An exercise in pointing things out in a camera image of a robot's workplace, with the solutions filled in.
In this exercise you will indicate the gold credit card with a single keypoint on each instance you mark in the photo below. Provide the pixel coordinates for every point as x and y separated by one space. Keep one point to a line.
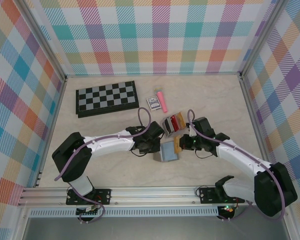
177 145

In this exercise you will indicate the stack of red cards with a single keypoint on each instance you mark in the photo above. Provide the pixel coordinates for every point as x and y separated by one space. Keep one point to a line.
175 122

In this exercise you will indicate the small green circuit board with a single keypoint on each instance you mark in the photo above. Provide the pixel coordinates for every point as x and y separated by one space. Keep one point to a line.
88 212

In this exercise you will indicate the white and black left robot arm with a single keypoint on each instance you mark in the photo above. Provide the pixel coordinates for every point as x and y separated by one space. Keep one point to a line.
107 146

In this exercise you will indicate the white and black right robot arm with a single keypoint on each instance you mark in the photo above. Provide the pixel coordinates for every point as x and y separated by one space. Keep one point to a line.
240 157

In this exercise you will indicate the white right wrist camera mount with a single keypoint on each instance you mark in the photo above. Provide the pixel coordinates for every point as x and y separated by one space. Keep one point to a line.
190 130

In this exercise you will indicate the blue playing card deck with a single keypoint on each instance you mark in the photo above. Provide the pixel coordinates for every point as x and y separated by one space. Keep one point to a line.
153 103

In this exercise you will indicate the pink toy microphone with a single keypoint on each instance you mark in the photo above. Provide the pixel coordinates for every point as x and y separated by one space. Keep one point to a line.
162 100

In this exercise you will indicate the aluminium frame post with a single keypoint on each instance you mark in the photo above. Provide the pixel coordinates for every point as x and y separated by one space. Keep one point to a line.
46 41
261 37

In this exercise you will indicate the small electronics module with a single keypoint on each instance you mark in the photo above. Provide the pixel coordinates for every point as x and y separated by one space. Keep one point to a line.
227 209

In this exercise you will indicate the black and grey chessboard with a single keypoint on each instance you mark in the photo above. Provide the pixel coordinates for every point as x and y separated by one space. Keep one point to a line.
107 98

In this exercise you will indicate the stack of gold cards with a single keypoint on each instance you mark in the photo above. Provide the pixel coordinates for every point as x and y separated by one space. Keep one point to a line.
181 120

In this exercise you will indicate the grey card holder wallet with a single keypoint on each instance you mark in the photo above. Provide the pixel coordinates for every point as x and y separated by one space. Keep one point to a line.
168 152

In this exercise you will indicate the stack of black VIP cards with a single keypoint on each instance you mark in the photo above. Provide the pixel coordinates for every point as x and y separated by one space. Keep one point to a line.
168 126

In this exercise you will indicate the aluminium back rail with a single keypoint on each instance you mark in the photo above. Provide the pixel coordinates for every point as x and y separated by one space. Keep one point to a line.
152 74

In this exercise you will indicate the aluminium side rail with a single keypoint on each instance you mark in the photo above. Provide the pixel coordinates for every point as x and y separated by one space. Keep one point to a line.
55 112
253 112

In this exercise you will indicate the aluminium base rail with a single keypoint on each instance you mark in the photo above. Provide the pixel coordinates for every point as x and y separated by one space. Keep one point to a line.
152 195

